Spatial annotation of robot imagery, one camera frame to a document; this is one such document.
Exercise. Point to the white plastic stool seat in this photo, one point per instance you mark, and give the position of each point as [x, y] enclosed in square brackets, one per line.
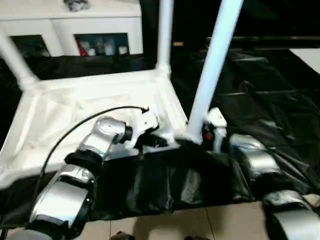
[87, 95]

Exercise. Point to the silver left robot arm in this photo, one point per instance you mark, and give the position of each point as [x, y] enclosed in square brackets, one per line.
[105, 130]

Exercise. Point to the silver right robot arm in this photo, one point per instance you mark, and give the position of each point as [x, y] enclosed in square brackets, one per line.
[260, 160]

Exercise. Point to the black work mat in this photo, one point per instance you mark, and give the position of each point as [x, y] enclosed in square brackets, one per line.
[162, 180]

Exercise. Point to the dark rounded object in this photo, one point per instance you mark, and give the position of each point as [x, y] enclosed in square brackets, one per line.
[192, 237]
[122, 236]

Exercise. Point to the small white cup in cabinet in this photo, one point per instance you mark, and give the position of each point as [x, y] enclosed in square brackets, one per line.
[121, 50]

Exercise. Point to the small tan label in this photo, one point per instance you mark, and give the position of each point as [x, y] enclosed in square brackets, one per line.
[178, 44]

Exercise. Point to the red packet in cabinet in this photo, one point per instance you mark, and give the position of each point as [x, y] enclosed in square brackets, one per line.
[81, 48]

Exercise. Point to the white flat sheet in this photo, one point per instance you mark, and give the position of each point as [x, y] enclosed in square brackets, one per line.
[307, 61]

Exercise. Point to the white cabinet with glass doors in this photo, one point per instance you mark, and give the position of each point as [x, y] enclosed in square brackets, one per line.
[62, 25]

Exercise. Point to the dark object on cabinet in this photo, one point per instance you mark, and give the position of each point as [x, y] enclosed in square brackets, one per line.
[76, 5]

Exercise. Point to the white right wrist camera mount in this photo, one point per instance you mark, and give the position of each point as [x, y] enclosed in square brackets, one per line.
[216, 117]

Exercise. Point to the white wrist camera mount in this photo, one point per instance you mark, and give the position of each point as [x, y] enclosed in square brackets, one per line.
[216, 117]
[145, 122]

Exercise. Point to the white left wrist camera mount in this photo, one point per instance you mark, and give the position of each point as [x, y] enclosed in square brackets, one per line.
[145, 122]

